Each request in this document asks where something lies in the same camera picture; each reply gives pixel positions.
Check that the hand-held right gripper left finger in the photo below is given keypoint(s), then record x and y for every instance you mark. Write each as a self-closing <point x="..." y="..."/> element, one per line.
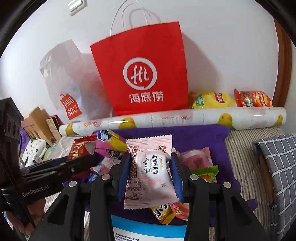
<point x="123" y="177"/>

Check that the brown wooden door frame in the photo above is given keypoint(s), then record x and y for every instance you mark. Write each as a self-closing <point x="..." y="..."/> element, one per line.
<point x="282" y="64"/>

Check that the white plastic shopping bag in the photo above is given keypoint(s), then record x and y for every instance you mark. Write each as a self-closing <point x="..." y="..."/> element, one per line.
<point x="69" y="76"/>

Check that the yellow chip bag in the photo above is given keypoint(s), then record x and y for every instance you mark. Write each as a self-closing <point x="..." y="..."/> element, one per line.
<point x="212" y="100"/>

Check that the yellow black-lettered snack packet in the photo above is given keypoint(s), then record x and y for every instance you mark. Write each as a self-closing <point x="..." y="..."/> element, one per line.
<point x="161" y="212"/>

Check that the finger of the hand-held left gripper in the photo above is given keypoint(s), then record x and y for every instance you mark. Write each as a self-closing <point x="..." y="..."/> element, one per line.
<point x="46" y="179"/>
<point x="76" y="163"/>

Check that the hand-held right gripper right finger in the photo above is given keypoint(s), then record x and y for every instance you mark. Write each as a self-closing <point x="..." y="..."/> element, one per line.
<point x="177" y="179"/>

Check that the striped mattress pad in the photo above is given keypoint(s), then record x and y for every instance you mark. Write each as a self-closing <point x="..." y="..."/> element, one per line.
<point x="240" y="148"/>

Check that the white red snack packet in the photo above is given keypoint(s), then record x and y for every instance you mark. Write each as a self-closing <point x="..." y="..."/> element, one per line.
<point x="104" y="166"/>

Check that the orange chip bag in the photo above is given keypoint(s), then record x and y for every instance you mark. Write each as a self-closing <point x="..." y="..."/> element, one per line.
<point x="253" y="98"/>

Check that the wooden boxes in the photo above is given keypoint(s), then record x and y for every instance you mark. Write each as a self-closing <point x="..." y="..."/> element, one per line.
<point x="37" y="122"/>

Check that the patterned flat box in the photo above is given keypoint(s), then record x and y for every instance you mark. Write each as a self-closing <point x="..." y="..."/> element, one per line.
<point x="54" y="127"/>

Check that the red paper bag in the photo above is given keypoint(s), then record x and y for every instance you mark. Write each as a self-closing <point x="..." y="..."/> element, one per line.
<point x="138" y="69"/>

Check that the purple cloth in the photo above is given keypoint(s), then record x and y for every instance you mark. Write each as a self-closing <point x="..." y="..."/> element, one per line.
<point x="23" y="139"/>

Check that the pink yellow snack packet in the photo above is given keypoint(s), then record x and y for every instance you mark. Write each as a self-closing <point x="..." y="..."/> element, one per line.
<point x="108" y="141"/>

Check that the blue snack packet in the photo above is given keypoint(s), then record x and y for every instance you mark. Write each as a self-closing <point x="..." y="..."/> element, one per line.
<point x="93" y="178"/>

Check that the purple towel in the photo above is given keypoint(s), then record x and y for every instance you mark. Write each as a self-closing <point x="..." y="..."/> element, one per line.
<point x="196" y="138"/>

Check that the white black-dotted pillow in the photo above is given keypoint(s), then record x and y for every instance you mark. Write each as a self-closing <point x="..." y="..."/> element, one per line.
<point x="34" y="150"/>

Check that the pink white pastry packet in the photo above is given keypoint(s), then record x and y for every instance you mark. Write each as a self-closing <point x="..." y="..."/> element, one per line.
<point x="150" y="166"/>

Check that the grey checked folded cloth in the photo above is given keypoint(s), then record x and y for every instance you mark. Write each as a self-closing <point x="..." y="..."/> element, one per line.
<point x="282" y="176"/>

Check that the orange red snack packet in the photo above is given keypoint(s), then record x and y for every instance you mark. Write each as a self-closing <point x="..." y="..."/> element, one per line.
<point x="180" y="209"/>

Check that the white light switch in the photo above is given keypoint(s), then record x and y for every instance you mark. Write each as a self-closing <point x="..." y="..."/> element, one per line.
<point x="77" y="7"/>

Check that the lemon print paper roll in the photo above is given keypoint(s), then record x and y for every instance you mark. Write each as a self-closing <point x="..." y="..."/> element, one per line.
<point x="185" y="119"/>

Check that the blue cardboard box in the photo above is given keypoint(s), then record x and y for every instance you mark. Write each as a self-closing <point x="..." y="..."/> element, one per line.
<point x="148" y="229"/>

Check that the green snack packet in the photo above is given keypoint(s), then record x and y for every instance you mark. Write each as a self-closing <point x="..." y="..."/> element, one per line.
<point x="207" y="175"/>

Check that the red small snack packet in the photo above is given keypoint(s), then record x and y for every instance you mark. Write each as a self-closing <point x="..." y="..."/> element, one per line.
<point x="79" y="149"/>

